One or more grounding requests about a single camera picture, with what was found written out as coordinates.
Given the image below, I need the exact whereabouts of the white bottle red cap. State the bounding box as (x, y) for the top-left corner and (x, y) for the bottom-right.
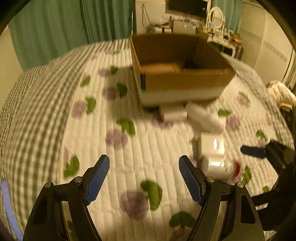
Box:
(201, 156), (241, 180)

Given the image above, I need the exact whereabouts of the white power adapter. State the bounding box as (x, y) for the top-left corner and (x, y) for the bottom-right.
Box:
(192, 133), (225, 160)

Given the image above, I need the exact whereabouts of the white handheld device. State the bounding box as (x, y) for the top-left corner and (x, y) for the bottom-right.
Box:
(185, 101), (226, 134)

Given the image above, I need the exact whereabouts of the cream jacket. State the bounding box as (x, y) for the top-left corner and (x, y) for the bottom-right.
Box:
(266, 81), (296, 109)

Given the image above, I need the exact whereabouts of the small white box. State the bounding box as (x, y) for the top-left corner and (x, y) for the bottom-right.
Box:
(159, 104), (187, 122)

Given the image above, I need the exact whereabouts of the white louvered wardrobe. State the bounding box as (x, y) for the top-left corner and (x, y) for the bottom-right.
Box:
(239, 1), (295, 88)

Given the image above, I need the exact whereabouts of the brown cardboard box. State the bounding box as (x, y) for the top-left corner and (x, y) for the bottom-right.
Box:
(130, 34), (235, 108)

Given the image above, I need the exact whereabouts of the white dressing table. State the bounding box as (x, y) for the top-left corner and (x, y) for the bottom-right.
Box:
(195, 23), (244, 60)

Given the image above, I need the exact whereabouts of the oval white vanity mirror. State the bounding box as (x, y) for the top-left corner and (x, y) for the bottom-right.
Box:
(207, 6), (225, 29)

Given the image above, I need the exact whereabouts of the teal right curtain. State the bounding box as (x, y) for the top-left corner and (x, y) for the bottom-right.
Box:
(212, 0), (243, 33)

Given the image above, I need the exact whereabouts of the grey mini fridge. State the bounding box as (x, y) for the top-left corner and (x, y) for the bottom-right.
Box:
(172, 20), (196, 35)

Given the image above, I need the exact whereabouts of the teal window curtain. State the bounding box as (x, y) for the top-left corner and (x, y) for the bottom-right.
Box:
(9, 0), (136, 71)

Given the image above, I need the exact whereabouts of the black wall television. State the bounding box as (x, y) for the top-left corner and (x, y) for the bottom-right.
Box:
(169, 0), (208, 18)

